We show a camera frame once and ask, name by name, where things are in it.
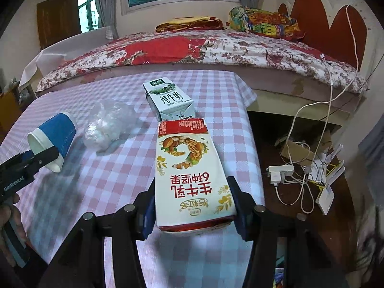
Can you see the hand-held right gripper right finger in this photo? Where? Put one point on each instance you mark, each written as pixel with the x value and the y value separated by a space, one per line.
pixel 241 216

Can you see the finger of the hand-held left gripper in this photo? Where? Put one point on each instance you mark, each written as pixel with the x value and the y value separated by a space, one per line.
pixel 26 156
pixel 45 157

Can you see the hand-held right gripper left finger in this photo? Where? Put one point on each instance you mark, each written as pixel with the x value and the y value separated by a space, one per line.
pixel 120 225

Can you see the blue paper cup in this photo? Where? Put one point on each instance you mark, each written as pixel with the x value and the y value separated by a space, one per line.
pixel 60 132

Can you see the red and white drink carton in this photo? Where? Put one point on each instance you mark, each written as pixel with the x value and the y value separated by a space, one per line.
pixel 186 171

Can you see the person's left hand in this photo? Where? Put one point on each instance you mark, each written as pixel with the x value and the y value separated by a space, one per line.
pixel 8 216

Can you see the dark wooden cabinet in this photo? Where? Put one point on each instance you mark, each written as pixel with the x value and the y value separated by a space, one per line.
pixel 10 105

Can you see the pink checkered tablecloth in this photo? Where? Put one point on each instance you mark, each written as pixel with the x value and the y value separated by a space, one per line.
pixel 114 168

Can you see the white power strip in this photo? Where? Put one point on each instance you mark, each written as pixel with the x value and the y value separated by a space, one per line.
pixel 280 174

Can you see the clear plastic bag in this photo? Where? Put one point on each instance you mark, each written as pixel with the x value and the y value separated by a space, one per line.
pixel 105 126

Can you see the brown cardboard box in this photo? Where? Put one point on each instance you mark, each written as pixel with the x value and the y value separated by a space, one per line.
pixel 295 151

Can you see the flat white router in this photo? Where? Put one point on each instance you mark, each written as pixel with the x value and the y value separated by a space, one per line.
pixel 325 199

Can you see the white router with antennas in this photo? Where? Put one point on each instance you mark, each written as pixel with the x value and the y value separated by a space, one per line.
pixel 333 168

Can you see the white footboard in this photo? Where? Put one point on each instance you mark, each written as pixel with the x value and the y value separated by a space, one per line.
pixel 60 48

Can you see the white and green milk carton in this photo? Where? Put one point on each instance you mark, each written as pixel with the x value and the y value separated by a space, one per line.
pixel 168 99

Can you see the brown wooden door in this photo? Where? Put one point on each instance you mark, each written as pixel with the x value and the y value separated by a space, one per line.
pixel 57 21

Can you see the pink mattress bed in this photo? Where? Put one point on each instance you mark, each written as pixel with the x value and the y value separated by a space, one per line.
pixel 300 87

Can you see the large grey hanging curtain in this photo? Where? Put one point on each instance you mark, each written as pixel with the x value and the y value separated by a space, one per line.
pixel 372 139

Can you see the green framed glass door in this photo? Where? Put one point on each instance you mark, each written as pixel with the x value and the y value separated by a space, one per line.
pixel 87 9

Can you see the floral bedsheet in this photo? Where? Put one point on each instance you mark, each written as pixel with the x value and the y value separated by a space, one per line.
pixel 210 51

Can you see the colourful patterned pillow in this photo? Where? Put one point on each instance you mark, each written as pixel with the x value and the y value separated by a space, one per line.
pixel 264 21

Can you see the yellow and red folded blanket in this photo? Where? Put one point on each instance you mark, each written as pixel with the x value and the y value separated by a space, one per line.
pixel 189 24

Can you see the red scalloped headboard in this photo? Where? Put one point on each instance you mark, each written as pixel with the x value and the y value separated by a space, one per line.
pixel 318 18

